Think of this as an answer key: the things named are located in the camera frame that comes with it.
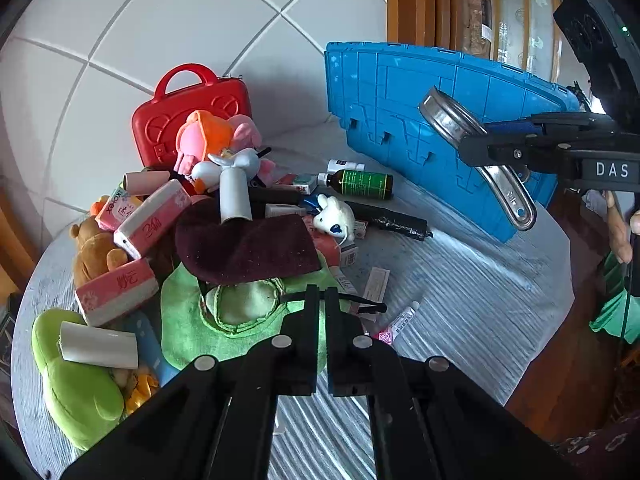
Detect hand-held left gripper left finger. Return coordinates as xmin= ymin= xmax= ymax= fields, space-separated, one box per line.
xmin=60 ymin=285 xmax=319 ymax=480

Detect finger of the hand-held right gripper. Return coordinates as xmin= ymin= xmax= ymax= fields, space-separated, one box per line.
xmin=484 ymin=112 xmax=620 ymax=137
xmin=459 ymin=134 xmax=583 ymax=173

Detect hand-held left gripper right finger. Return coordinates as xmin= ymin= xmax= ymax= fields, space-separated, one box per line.
xmin=325 ymin=287 xmax=581 ymax=480

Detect metal strainer with handle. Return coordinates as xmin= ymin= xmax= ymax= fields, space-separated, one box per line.
xmin=419 ymin=86 xmax=537 ymax=232

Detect blue plastic crate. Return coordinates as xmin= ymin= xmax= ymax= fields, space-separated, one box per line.
xmin=325 ymin=40 xmax=582 ymax=243

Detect grey cloth-covered desktop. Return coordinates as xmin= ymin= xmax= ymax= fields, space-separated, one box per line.
xmin=10 ymin=120 xmax=576 ymax=480

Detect person's right hand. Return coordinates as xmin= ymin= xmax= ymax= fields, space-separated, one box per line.
xmin=605 ymin=192 xmax=640 ymax=264

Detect small beige box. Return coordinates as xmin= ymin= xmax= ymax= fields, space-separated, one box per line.
xmin=362 ymin=267 xmax=391 ymax=302

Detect pink carton box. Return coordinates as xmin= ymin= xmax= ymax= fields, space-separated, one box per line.
xmin=310 ymin=234 xmax=359 ymax=269

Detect white ointment tube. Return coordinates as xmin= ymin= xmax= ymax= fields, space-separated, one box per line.
xmin=381 ymin=301 xmax=421 ymax=345

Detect white mouse plush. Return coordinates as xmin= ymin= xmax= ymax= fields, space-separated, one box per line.
xmin=312 ymin=194 xmax=357 ymax=239

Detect dark maroon cloth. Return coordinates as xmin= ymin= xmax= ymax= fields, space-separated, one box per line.
xmin=175 ymin=204 xmax=322 ymax=286

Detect black folded umbrella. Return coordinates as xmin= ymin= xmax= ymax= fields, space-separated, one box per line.
xmin=345 ymin=200 xmax=434 ymax=242

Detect rolled patterned carpet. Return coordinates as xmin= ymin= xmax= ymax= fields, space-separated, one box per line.
xmin=462 ymin=0 xmax=494 ymax=59

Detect red and green box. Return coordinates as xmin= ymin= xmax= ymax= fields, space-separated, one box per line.
xmin=272 ymin=172 xmax=319 ymax=194

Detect dark green bottle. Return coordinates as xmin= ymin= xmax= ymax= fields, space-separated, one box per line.
xmin=317 ymin=169 xmax=394 ymax=201

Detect white handheld fan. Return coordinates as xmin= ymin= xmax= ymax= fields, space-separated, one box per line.
xmin=206 ymin=149 xmax=262 ymax=224

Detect light blue packet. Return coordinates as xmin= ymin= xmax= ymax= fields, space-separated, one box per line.
xmin=124 ymin=310 xmax=178 ymax=386

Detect yellow toy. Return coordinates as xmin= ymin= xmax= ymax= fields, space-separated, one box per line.
xmin=124 ymin=366 xmax=161 ymax=415

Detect green garment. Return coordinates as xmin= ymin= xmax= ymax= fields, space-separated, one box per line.
xmin=589 ymin=249 xmax=640 ymax=346

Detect pink and orange plush toy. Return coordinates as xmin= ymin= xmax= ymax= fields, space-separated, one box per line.
xmin=174 ymin=110 xmax=277 ymax=188

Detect brown paper roll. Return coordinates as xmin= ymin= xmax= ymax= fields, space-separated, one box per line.
xmin=122 ymin=170 xmax=172 ymax=196

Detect small pink tissue pack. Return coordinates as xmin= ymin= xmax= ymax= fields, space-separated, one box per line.
xmin=94 ymin=187 xmax=147 ymax=232

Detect brown teddy bear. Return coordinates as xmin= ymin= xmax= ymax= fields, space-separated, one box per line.
xmin=69 ymin=219 xmax=129 ymax=288

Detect red toy suitcase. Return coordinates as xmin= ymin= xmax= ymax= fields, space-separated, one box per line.
xmin=131 ymin=63 xmax=252 ymax=173

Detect green plush toy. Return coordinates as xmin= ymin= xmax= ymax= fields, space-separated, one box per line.
xmin=31 ymin=308 xmax=126 ymax=451

